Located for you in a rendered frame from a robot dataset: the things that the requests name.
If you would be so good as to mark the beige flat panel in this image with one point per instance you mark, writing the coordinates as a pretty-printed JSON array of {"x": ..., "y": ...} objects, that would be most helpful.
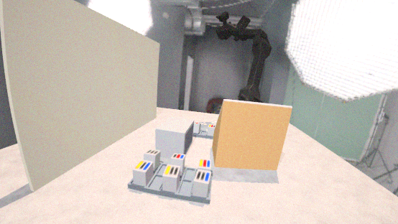
[{"x": 77, "y": 82}]

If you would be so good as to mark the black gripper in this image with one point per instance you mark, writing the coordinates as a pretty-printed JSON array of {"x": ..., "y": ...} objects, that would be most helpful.
[{"x": 222, "y": 18}]

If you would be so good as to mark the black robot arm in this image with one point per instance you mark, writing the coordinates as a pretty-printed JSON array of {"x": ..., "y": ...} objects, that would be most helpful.
[{"x": 261, "y": 50}]

